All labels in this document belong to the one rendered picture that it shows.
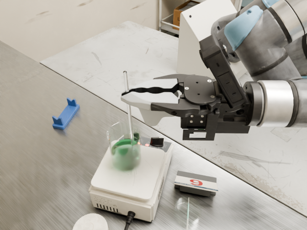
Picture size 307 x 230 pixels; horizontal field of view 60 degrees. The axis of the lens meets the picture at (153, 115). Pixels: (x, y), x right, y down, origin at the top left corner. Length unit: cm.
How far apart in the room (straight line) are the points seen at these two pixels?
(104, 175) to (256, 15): 40
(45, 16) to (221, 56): 175
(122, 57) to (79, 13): 120
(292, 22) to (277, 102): 16
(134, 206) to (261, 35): 38
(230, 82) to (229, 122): 8
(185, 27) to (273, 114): 49
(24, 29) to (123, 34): 92
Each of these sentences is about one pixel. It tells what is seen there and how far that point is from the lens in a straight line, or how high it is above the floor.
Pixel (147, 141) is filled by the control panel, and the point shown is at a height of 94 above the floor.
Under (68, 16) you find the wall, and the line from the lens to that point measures 213.
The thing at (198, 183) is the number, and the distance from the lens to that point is 59.
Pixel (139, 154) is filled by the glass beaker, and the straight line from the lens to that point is 51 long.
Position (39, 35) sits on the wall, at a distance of 204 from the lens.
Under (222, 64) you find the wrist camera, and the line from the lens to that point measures 37.
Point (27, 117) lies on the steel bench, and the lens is 84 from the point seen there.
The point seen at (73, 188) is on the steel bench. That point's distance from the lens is 63.
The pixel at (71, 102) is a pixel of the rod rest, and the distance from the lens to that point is 80.
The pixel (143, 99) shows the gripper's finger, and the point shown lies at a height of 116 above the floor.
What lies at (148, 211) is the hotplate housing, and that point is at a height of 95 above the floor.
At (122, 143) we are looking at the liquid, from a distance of 53.
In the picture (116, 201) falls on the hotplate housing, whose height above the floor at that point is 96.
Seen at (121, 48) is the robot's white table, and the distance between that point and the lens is 109.
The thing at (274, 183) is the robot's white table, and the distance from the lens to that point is 67.
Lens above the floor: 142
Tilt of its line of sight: 42 degrees down
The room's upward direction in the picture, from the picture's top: straight up
